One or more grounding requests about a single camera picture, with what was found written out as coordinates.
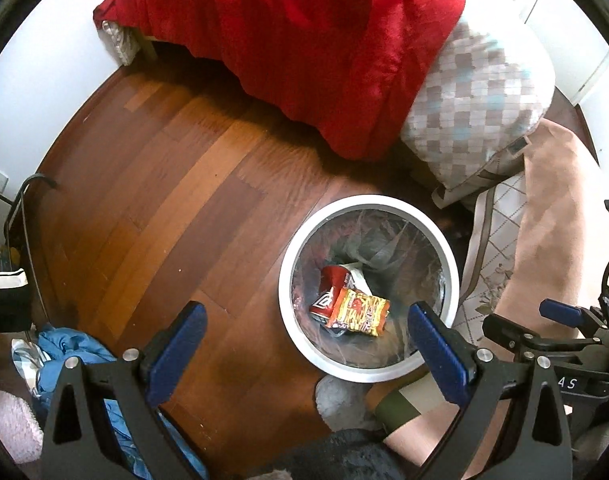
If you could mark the silver wrapper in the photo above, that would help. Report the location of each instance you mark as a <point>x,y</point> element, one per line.
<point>355,278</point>

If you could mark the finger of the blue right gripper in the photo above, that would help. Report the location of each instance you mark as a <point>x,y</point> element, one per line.
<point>561,313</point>

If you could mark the red blanket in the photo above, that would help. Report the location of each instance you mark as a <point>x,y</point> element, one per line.
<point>349,68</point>

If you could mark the white trash bin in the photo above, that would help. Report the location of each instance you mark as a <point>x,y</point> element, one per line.
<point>396,253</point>

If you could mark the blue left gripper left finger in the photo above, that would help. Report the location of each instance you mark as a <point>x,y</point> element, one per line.
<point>171,350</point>

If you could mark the orange snack bag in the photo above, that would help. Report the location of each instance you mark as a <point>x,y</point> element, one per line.
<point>358,312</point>

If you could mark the striped table cloth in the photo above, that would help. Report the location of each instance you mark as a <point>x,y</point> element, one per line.
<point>563,239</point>

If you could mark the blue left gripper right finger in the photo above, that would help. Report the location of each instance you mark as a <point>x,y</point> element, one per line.
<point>447,354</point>

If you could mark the red cola can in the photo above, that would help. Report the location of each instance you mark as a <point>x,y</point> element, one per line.
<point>333,279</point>

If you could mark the checkered quilt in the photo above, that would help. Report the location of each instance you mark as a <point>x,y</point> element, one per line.
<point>486,91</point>

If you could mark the blue clothing pile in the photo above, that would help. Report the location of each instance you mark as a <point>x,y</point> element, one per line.
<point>98,424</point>

